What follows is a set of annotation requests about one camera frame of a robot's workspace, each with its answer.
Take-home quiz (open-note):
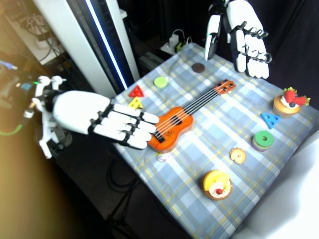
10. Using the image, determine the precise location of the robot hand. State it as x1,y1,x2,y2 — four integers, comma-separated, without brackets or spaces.
52,90,160,150
204,0,273,79

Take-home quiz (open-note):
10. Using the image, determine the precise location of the orange toy ukulele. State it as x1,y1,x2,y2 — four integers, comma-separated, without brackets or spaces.
147,79,237,153

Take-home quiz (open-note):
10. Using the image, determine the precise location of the yellow triangle block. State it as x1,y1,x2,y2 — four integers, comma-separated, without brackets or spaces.
127,96,144,110

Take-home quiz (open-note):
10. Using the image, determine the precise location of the red triangle block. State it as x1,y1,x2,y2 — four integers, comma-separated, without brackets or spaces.
128,85,145,98

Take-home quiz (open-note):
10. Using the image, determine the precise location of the white power adapter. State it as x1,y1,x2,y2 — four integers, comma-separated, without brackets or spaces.
159,29,192,54

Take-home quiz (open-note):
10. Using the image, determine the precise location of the light green round disc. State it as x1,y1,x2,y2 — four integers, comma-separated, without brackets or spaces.
153,76,169,88

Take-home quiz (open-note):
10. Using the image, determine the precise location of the strawberry toy cupcake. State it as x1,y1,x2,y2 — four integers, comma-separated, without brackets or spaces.
272,86,312,118

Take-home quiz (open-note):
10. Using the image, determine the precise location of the blue triangle block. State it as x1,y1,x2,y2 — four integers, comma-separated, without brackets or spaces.
261,112,282,129

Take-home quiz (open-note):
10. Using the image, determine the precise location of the blue plaid tablecloth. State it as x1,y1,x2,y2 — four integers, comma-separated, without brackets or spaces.
113,42,314,239

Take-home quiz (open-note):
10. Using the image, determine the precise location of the small toy tart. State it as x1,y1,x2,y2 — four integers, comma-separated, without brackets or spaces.
229,147,247,165

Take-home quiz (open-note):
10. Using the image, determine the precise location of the yellow fruit toy cupcake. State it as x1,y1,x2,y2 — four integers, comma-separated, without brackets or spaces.
201,169,234,201

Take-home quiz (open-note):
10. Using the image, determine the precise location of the large white object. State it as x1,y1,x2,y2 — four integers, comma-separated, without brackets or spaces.
231,134,319,239

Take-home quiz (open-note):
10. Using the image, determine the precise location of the green cable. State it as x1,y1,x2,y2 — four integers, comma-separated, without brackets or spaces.
0,123,23,136

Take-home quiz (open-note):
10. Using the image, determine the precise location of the black floor cable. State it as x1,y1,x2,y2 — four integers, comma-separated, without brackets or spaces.
106,159,140,194

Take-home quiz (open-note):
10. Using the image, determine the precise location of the small clear pink ring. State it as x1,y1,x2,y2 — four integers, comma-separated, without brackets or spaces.
156,152,171,163

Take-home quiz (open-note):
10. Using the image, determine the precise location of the coloured ring stack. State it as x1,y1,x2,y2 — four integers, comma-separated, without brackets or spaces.
252,130,275,152

